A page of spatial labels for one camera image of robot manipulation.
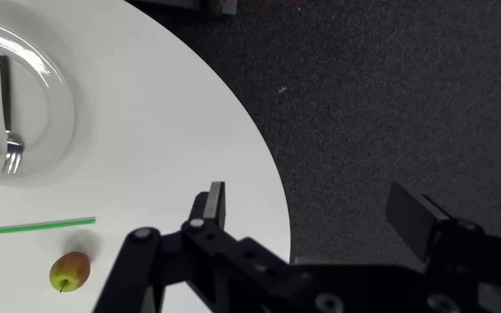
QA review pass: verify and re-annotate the green straw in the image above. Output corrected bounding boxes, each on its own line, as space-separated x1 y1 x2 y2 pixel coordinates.
0 216 97 240

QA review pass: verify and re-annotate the red green apple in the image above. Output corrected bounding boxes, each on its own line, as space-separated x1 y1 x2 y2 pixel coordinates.
48 250 92 294

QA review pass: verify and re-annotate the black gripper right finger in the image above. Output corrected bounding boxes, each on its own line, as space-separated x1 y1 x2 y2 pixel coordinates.
384 182 501 313

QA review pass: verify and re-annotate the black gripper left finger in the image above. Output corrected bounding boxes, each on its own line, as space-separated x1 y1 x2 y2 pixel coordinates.
92 181 299 313

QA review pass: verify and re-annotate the white dinner plate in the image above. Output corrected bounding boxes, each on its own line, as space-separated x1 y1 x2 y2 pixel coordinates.
0 16 80 182

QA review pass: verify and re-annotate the silver fork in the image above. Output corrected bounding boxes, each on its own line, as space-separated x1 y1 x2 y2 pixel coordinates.
0 54 26 176

